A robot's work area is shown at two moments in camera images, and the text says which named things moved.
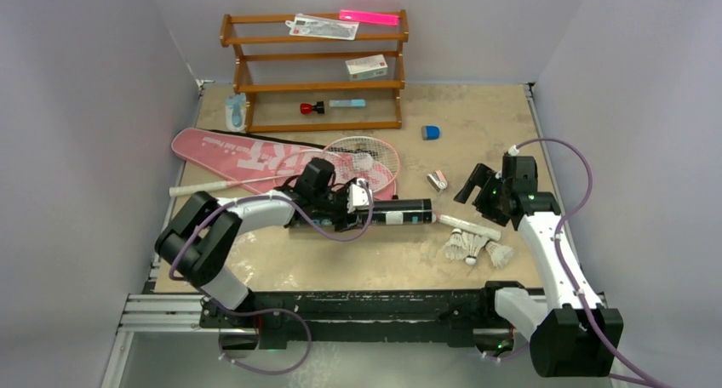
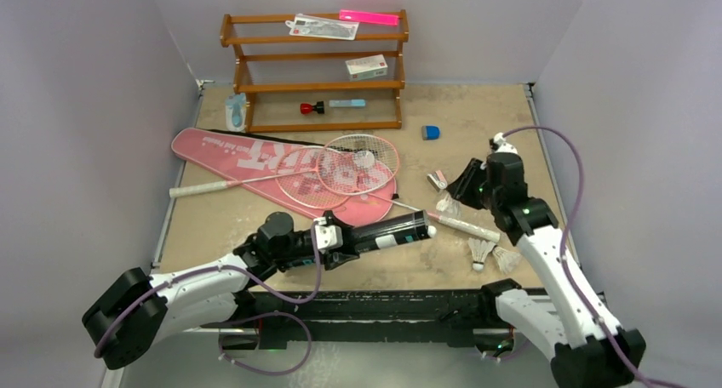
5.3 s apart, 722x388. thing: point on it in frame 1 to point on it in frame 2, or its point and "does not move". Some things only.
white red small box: (367, 67) does not move
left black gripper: (340, 219) to (335, 256)
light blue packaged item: (236, 116) does not move
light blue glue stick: (347, 103) does not move
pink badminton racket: (375, 163) does not move
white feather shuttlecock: (455, 248) to (449, 207)
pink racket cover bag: (263, 162) does not move
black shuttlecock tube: (399, 213) to (392, 230)
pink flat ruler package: (381, 19) does not move
